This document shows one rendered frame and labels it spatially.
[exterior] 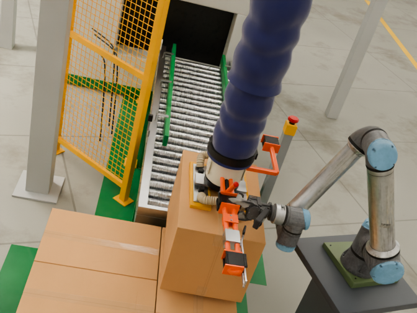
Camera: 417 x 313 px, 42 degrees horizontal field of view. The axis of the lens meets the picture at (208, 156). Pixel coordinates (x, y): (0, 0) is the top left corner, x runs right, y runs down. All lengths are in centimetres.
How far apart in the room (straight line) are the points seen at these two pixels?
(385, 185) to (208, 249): 81
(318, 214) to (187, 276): 215
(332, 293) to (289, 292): 104
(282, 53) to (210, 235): 83
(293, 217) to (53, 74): 178
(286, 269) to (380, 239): 146
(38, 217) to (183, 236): 160
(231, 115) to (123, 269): 97
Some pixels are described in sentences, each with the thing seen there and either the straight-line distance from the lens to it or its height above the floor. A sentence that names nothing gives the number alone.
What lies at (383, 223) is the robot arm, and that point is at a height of 122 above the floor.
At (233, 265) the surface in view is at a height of 114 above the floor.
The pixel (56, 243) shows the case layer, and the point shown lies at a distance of 286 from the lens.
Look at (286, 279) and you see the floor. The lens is 385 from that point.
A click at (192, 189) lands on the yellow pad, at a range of 257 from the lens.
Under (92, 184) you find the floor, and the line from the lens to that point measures 414.
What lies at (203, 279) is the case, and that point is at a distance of 260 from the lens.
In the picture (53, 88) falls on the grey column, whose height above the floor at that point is 85.
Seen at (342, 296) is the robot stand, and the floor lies 75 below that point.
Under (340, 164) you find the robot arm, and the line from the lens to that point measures 246.
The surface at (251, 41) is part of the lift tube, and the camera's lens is 217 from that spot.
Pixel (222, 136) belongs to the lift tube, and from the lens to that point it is 239.
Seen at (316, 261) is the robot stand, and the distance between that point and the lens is 288.
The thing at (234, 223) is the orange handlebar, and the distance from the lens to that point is 227.
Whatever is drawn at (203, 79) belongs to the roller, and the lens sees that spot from 476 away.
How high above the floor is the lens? 253
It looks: 32 degrees down
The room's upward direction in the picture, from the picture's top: 17 degrees clockwise
